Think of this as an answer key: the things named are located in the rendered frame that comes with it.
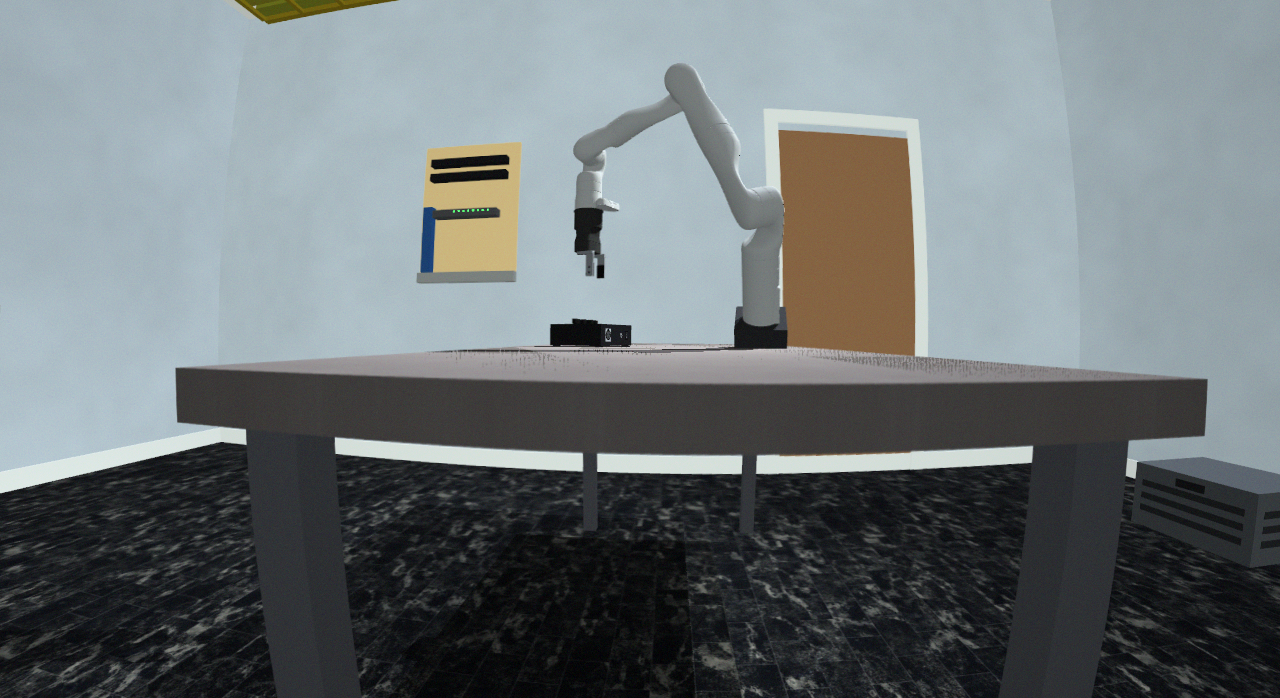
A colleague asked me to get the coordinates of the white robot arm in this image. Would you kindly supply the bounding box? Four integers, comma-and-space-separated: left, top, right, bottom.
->
573, 63, 785, 327

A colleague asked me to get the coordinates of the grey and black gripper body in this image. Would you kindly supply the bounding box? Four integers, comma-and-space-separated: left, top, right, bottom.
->
573, 190, 620, 255

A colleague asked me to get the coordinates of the black lighting desk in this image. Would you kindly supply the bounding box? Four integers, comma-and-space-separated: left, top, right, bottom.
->
550, 318, 631, 347

